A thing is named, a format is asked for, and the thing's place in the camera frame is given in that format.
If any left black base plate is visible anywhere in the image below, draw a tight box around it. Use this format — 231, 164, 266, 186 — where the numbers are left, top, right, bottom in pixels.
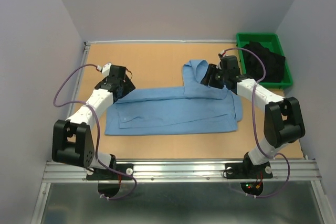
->
86, 163, 134, 181

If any green plastic bin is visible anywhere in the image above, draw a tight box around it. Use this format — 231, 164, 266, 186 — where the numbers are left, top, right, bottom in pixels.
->
236, 33, 293, 89

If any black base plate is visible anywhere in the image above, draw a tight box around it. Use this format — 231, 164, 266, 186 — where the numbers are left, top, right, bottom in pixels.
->
225, 162, 273, 179
86, 163, 134, 181

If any purple cable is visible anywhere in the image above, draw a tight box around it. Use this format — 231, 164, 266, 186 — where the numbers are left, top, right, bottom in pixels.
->
219, 48, 290, 198
54, 63, 138, 200

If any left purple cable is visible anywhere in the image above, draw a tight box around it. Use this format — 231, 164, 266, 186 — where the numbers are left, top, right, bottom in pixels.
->
54, 63, 138, 200

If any black crumpled shirt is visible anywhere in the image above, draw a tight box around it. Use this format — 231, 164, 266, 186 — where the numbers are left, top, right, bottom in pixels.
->
242, 41, 286, 83

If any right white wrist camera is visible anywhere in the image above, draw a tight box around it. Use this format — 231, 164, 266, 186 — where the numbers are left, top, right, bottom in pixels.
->
218, 50, 226, 58

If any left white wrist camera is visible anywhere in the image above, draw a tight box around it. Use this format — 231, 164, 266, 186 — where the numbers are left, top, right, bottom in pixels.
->
96, 62, 112, 76

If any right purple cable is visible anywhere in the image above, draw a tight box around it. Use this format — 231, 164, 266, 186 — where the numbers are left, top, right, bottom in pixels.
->
219, 48, 290, 198

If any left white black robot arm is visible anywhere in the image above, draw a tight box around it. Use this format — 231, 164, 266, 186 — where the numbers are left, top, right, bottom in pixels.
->
52, 63, 135, 179

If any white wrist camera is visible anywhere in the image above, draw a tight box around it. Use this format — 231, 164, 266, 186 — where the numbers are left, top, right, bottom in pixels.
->
218, 50, 226, 58
96, 62, 112, 76

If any aluminium front rail frame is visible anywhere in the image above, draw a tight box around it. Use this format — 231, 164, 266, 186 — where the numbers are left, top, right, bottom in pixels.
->
42, 159, 322, 183

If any light blue long sleeve shirt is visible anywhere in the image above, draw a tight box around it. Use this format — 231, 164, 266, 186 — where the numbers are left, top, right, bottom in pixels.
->
105, 60, 243, 136

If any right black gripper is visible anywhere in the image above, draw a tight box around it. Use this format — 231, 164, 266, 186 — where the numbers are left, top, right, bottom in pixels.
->
201, 63, 228, 89

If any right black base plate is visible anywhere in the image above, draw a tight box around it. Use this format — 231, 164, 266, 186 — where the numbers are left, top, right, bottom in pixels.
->
225, 162, 273, 179

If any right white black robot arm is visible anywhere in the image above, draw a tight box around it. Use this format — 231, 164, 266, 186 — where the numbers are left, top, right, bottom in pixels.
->
201, 56, 305, 179

